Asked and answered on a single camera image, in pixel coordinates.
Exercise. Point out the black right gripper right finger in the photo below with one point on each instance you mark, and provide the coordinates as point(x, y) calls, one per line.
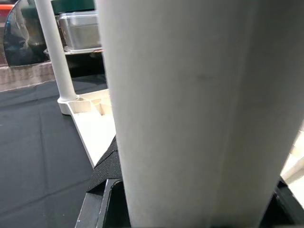
point(287, 206)

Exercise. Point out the clear plastic storage box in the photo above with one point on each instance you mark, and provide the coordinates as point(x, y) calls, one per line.
point(80, 31)

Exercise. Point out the cream plastic children table top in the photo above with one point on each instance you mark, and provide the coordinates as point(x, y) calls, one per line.
point(95, 128)

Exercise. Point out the black table cloth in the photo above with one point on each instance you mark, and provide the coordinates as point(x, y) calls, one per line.
point(35, 154)

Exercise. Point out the white plastic table leg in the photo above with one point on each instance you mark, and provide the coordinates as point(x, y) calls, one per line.
point(55, 52)
point(194, 107)

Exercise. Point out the cloth covered bench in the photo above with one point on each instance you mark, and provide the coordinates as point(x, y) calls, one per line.
point(26, 76)

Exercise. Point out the green round lid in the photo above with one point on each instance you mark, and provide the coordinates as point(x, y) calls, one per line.
point(73, 4)

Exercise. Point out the black bag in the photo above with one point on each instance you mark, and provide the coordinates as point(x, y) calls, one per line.
point(23, 35)

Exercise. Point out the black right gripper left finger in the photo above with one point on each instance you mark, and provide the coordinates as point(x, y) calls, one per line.
point(104, 175)

